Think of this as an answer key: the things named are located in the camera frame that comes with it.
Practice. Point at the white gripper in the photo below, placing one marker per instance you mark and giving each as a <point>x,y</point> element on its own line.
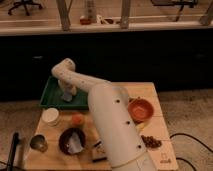
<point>67,89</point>

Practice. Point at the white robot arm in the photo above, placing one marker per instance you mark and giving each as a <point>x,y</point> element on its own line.
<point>107,103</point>

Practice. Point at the green plastic tray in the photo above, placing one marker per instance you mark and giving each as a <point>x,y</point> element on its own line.
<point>52,97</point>

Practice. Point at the orange fruit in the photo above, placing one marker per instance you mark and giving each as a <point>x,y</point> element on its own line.
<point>77,120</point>

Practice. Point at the dark brown bowl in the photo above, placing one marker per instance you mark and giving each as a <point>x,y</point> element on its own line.
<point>65,136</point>

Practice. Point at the white crumpled cloth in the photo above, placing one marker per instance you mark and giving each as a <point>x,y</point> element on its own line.
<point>74,144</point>

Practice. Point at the small metal cup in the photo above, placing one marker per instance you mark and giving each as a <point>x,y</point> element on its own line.
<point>39,143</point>

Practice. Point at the red object on floor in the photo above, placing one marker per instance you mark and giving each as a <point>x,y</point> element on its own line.
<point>84,21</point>

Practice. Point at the brown rectangular block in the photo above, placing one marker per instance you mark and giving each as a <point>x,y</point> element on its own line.
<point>98,154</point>

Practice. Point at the orange bowl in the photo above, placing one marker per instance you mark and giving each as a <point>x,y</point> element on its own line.
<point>140,110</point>

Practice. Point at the yellow banana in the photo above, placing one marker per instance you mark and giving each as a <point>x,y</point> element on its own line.
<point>140,126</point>

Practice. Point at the black pole stand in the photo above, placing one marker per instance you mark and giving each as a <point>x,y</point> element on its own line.
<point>14,143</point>

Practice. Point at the black office chair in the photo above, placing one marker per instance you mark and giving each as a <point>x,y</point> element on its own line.
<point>24,3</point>

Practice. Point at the black handled knife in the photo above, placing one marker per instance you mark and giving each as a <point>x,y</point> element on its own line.
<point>97,144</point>

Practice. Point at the grey metal frame leg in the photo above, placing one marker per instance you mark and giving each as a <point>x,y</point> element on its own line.
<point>64,15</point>

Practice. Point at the grey metal frame post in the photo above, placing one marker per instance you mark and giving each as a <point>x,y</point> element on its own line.
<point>125,13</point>

